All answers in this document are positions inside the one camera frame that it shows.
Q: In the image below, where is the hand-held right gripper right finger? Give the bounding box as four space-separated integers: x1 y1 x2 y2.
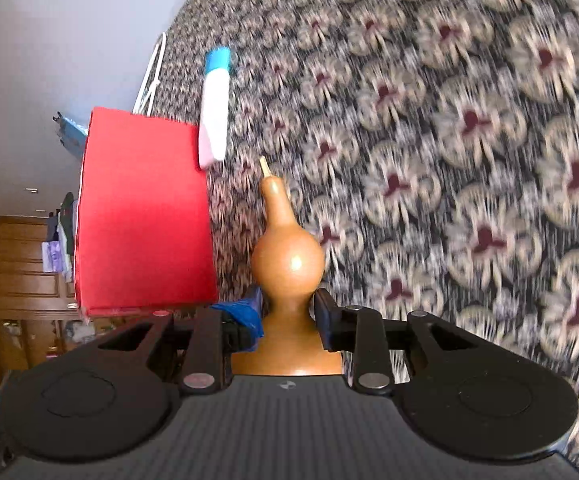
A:
313 287 476 394

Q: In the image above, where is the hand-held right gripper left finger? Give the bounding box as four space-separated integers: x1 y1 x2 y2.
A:
97 285 265 395

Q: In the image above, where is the brown gourd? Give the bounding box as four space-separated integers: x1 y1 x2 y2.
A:
232 156 344 377

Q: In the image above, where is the red cardboard box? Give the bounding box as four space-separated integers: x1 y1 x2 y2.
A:
74 106 219 318

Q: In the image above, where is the white tube with blue cap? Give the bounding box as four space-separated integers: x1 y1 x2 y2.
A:
198 46 232 170

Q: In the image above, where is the patterned bedsheet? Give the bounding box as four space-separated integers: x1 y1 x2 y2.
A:
157 0 579 478

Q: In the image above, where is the pile of clothes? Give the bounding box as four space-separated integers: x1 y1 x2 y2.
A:
42 192 78 286

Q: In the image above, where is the wooden cabinet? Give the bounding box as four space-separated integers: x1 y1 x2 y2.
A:
0 214 85 386

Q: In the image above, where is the blue packet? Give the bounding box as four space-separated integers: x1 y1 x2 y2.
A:
52 111 90 161

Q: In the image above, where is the white coiled cable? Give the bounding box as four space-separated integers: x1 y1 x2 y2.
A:
132 31 168 113

